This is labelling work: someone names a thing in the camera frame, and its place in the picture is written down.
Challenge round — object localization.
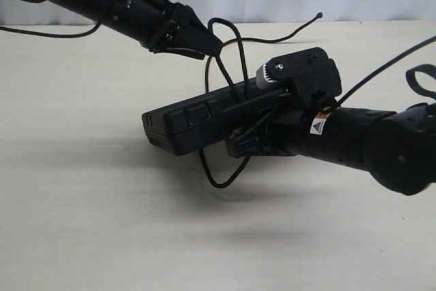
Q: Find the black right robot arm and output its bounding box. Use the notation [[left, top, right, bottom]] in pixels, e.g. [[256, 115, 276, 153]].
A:
[[224, 90, 435, 196]]

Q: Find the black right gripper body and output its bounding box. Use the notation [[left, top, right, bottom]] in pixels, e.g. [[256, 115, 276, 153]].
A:
[[227, 98, 310, 157]]

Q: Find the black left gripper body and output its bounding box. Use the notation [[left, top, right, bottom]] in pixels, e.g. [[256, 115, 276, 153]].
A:
[[148, 3, 204, 59]]

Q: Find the black plastic carrying case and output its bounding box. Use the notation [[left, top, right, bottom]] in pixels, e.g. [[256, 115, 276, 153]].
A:
[[141, 76, 283, 157]]

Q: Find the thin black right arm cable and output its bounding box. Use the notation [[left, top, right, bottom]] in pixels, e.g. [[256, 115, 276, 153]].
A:
[[333, 35, 436, 108]]

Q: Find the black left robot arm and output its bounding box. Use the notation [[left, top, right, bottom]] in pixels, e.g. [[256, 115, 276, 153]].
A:
[[21, 0, 223, 59]]

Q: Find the black rope with loop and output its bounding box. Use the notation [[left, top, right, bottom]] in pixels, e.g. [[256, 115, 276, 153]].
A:
[[199, 12, 324, 189]]

